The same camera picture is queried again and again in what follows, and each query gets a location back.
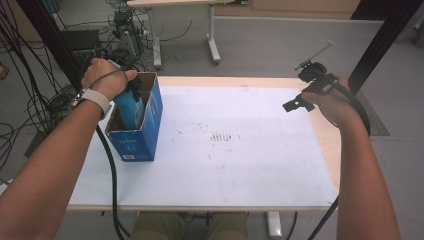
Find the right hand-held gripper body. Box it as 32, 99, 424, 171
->
293, 40, 338, 94

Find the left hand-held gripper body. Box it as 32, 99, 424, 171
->
106, 58, 145, 103

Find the blue bottle with white cap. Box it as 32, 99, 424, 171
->
113, 89, 146, 132

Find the blue cardboard box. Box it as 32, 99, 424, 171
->
104, 71, 164, 163

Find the person's left hand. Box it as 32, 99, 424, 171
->
80, 57, 138, 103

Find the person's right hand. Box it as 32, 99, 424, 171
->
300, 73, 361, 129

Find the wristwatch with white band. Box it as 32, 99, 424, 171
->
70, 87, 113, 120

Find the black equipment case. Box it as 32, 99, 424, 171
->
60, 29, 102, 64

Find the white paper sheet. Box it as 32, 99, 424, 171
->
68, 85, 338, 208

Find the white desk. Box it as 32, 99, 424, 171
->
126, 0, 250, 67

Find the white table leg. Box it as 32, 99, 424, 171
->
265, 211, 283, 238

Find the person's left leg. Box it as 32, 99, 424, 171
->
129, 211, 186, 240

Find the thin grey cable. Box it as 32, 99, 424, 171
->
87, 68, 130, 92

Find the black metal post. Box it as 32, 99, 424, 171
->
345, 0, 424, 95
15, 0, 87, 92

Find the thick black gripper cable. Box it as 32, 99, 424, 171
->
95, 124, 132, 240

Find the bundle of black cables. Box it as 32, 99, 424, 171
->
0, 0, 78, 168

